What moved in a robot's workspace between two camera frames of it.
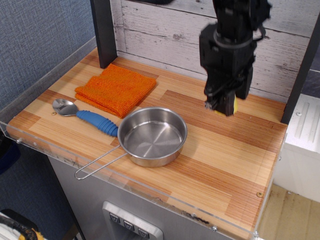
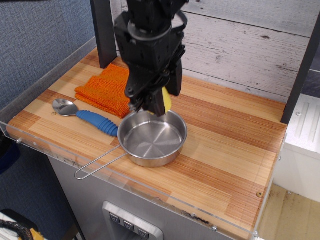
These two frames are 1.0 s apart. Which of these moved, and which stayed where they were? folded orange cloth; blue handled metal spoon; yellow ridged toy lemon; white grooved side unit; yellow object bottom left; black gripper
Moved: yellow ridged toy lemon; black gripper
Stayed: white grooved side unit; yellow object bottom left; blue handled metal spoon; folded orange cloth
